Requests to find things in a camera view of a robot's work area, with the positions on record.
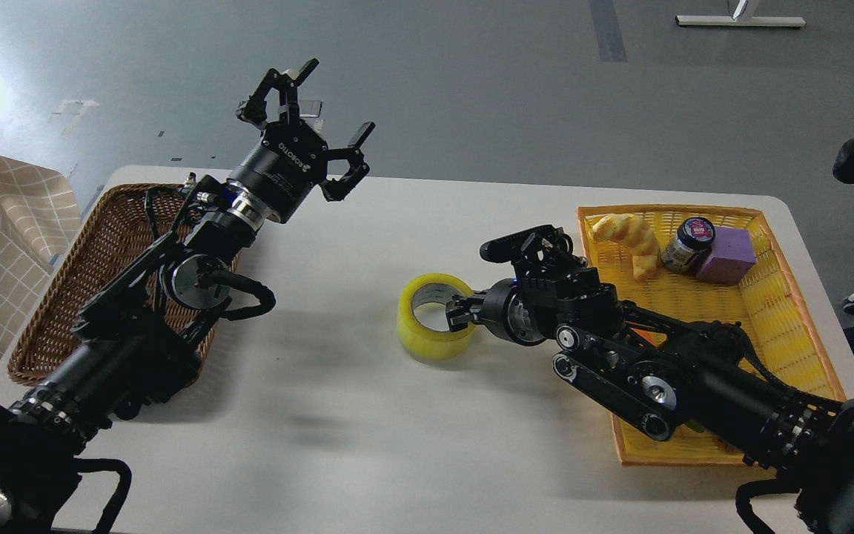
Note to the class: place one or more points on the small dark glass jar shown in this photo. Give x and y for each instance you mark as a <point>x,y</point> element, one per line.
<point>692,240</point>

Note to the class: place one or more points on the toy croissant bread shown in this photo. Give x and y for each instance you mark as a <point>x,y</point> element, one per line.
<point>635,234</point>

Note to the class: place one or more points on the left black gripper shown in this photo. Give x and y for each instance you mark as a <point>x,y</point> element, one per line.
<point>290,159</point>

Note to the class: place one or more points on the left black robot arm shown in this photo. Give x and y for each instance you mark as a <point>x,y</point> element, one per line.
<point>139,335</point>

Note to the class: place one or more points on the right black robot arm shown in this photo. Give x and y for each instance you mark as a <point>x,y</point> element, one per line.
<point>658,372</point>

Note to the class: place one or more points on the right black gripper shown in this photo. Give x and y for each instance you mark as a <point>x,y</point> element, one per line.
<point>500,310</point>

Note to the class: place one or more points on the purple foam block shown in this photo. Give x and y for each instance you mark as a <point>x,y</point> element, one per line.
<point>730,258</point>

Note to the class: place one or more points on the white metal stand base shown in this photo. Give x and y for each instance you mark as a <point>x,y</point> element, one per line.
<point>741,14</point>

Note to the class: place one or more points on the yellow tape roll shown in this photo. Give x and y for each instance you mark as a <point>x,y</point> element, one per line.
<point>421,317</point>

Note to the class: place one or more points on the brown wicker basket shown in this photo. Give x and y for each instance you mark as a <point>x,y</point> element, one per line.
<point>132,232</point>

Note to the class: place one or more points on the yellow plastic basket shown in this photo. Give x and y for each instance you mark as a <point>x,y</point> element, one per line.
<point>767,302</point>

